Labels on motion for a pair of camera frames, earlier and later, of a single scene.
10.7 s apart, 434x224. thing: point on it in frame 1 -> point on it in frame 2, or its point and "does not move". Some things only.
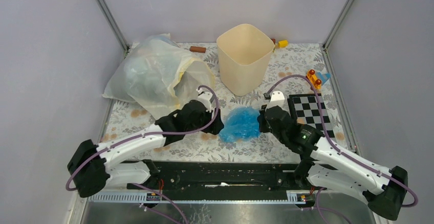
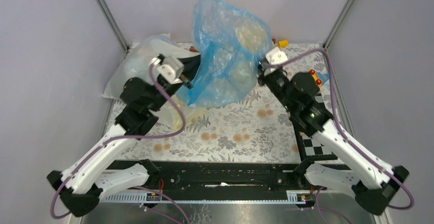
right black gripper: [261, 119] -> [261, 76]
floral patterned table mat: [299, 68] does not move
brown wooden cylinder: [198, 49] does not move
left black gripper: [217, 126] -> [192, 64]
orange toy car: [317, 83] does not move
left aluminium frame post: [106, 10] does not move
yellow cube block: [283, 43] does not move
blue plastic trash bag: [240, 124] -> [231, 43]
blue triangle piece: [324, 76] does not move
